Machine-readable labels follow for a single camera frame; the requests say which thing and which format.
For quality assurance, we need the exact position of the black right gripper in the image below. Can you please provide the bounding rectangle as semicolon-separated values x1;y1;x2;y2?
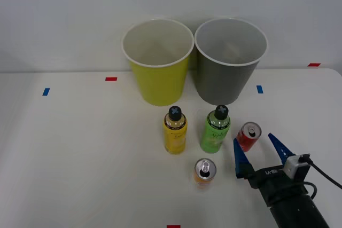
232;132;314;208

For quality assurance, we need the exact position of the red drink can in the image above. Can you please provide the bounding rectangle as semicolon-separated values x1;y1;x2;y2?
236;121;262;154

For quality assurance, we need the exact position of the green bottle with black cap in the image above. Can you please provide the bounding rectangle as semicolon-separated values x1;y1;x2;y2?
199;104;231;154

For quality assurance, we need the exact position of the orange drink can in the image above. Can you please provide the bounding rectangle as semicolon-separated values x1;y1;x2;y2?
193;158;217;190

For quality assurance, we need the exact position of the grey plastic waste bin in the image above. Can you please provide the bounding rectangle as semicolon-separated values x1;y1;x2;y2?
194;17;268;106

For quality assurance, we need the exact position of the yellow bottle with black cap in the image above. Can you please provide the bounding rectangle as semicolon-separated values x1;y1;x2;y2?
162;106;188;155

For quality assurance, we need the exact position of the yellow-green plastic waste bin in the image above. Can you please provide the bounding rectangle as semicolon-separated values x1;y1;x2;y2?
121;18;195;107

